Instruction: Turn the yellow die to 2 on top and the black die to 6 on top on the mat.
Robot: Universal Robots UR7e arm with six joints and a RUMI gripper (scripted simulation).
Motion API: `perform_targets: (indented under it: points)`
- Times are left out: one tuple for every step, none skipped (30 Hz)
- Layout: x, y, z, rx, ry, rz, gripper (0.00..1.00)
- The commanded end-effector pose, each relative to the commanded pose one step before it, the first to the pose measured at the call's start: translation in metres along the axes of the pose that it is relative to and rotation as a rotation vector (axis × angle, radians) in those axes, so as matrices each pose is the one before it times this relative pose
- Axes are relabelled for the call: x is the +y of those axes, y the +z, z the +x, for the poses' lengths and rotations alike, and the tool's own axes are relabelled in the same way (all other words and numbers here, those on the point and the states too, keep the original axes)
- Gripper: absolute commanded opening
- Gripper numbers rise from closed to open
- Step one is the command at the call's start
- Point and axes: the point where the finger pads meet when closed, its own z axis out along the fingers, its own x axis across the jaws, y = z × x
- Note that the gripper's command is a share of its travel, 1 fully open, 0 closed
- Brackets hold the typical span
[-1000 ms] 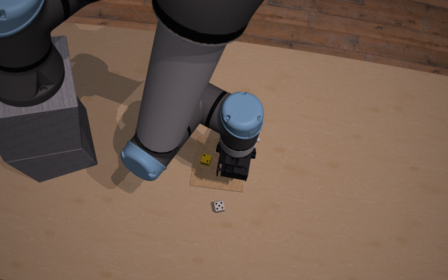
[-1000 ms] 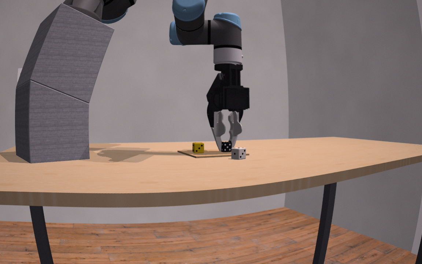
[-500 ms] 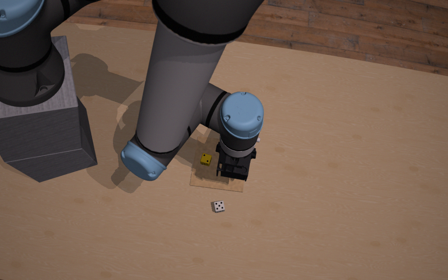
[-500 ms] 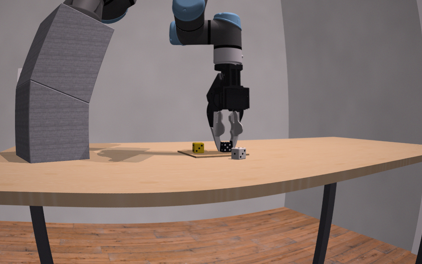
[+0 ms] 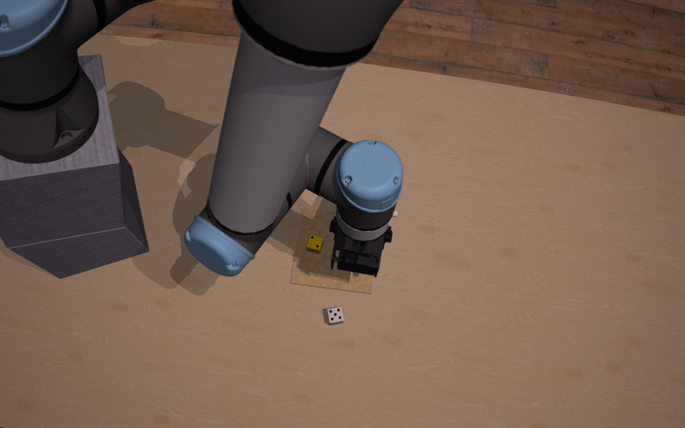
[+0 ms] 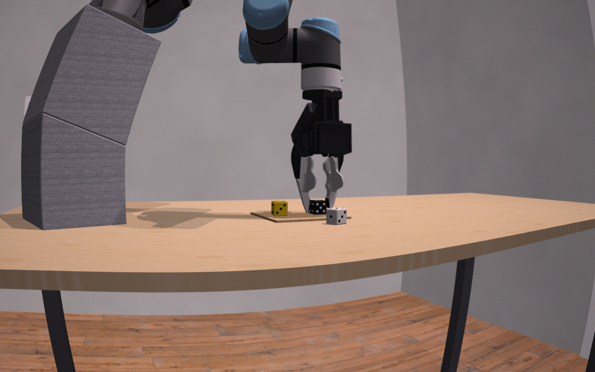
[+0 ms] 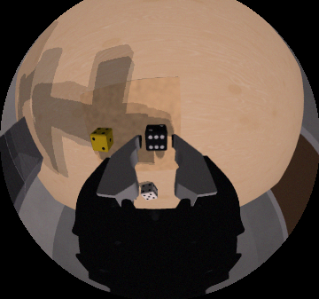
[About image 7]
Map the brown square mat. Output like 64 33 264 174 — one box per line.
80 77 181 171

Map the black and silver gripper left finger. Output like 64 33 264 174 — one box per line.
72 135 142 236

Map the grey die with black pips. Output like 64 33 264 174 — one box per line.
141 183 158 201

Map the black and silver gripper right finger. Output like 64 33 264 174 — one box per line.
172 134 245 235

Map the yellow die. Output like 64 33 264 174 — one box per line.
90 128 113 152

